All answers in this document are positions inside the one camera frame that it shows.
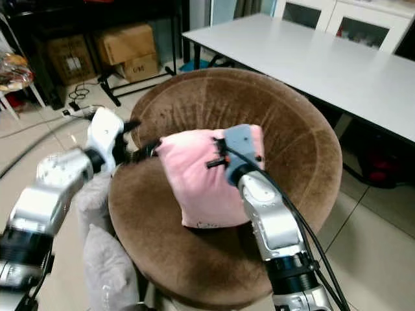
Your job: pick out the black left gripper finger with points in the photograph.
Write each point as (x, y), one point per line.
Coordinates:
(149, 151)
(131, 126)

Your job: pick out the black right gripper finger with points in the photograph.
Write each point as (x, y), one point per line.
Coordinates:
(214, 163)
(217, 144)

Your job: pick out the pink pillow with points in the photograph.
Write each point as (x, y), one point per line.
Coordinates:
(201, 188)

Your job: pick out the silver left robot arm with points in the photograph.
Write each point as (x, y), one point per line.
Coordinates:
(48, 197)

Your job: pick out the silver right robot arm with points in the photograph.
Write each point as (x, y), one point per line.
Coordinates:
(279, 233)

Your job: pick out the brown round velvet sofa chair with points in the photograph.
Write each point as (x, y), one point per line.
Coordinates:
(233, 97)

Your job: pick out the white power strip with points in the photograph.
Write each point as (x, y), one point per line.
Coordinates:
(76, 111)

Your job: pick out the small printed tan cardboard box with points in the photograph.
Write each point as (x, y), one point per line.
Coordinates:
(139, 68)

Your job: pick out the large tan cardboard box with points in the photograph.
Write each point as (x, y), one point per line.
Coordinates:
(126, 43)

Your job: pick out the dark brown labelled cardboard box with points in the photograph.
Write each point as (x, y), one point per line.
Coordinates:
(71, 60)

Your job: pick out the black metal shelf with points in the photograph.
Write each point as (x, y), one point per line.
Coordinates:
(104, 10)

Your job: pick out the long white table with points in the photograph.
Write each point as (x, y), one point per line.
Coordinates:
(318, 65)

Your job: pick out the clear bag of snacks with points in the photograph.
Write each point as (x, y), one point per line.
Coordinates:
(14, 72)

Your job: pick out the black and red bag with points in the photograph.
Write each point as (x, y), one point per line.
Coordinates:
(382, 165)

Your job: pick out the white glass-door cabinet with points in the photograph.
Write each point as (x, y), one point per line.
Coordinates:
(363, 26)

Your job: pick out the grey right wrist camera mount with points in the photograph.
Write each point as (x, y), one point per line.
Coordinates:
(241, 146)

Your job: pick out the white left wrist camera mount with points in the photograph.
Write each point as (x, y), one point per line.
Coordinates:
(106, 133)

